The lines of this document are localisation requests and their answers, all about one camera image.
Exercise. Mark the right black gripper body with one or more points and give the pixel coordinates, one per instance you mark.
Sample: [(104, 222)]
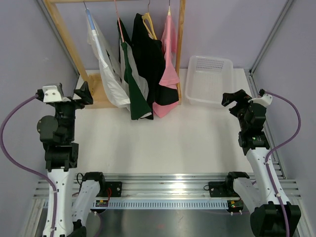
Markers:
[(240, 110)]

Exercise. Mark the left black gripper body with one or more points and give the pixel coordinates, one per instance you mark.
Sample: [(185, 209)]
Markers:
[(68, 111)]

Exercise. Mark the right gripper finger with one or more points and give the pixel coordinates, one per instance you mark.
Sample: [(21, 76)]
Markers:
[(241, 96), (228, 98)]

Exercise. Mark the white t shirt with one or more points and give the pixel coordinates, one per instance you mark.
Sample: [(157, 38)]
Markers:
[(111, 74)]

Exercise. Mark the dark green t shirt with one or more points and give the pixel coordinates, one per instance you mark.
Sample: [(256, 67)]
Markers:
[(135, 86)]

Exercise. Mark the pink t shirt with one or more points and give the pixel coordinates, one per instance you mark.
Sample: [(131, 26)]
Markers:
[(169, 80)]

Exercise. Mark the black t shirt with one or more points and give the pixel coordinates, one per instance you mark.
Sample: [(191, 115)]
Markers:
[(150, 64)]

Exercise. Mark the cream hanger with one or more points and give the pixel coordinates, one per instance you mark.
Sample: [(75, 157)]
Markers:
[(169, 8)]

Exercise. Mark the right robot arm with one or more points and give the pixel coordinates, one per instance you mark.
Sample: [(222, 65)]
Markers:
[(271, 212)]

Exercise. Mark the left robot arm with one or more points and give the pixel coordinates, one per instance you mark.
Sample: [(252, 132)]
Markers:
[(66, 217)]

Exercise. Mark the blue white hanger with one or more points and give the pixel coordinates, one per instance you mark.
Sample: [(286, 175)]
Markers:
[(93, 36)]

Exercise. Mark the pink hanger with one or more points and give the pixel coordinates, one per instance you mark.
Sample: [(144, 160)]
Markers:
[(119, 22)]

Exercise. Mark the yellow hanger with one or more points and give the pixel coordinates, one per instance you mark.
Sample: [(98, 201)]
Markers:
[(147, 21)]

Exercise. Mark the wooden clothes rack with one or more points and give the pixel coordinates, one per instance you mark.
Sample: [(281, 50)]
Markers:
[(94, 80)]

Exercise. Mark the white plastic basket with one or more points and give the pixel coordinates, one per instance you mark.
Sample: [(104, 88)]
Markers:
[(207, 79)]

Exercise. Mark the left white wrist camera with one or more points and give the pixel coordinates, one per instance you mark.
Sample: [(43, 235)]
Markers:
[(53, 93)]

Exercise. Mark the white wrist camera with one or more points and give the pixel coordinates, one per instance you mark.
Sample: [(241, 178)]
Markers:
[(53, 93), (264, 98)]

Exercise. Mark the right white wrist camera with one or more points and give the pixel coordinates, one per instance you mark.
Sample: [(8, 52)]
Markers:
[(264, 98)]

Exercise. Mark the left aluminium frame post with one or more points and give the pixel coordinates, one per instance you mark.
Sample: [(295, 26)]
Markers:
[(57, 34)]

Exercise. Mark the aluminium frame post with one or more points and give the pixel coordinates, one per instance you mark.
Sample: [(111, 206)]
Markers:
[(282, 15), (57, 34)]

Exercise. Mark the right aluminium frame post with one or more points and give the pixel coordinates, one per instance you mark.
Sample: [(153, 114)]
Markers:
[(282, 15)]

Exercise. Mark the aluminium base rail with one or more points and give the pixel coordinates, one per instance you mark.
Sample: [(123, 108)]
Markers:
[(169, 186)]

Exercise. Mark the white slotted cable duct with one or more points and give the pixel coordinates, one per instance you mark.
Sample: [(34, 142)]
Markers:
[(164, 204)]

